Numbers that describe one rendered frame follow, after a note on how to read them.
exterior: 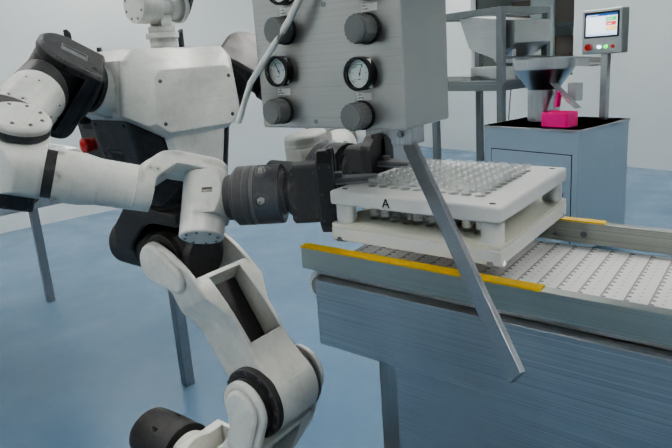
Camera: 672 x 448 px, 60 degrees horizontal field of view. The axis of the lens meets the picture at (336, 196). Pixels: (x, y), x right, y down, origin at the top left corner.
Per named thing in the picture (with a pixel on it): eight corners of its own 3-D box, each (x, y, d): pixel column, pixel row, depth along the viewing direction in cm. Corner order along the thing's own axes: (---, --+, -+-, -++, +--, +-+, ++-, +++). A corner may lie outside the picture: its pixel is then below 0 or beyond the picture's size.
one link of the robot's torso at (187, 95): (55, 208, 122) (23, 33, 113) (186, 176, 147) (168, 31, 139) (137, 227, 104) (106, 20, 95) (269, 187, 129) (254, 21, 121)
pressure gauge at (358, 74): (344, 91, 66) (342, 57, 65) (351, 90, 67) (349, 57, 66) (371, 90, 64) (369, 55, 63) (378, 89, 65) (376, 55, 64)
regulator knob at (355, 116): (339, 132, 66) (336, 94, 65) (352, 129, 68) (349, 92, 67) (363, 133, 64) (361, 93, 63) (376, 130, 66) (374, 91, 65)
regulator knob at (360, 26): (342, 46, 63) (340, 4, 62) (356, 45, 65) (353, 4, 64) (368, 43, 61) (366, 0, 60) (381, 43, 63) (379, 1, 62)
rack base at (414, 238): (566, 213, 85) (566, 198, 84) (500, 267, 66) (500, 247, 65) (419, 198, 100) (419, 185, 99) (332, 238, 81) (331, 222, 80)
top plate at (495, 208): (567, 180, 84) (567, 166, 83) (500, 225, 65) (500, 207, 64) (418, 170, 98) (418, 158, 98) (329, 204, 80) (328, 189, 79)
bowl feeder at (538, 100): (501, 122, 361) (500, 61, 352) (534, 115, 382) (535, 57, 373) (574, 126, 323) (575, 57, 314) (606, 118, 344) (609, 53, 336)
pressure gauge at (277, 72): (266, 87, 73) (263, 57, 72) (273, 86, 74) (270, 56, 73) (288, 86, 71) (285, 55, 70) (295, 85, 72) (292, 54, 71)
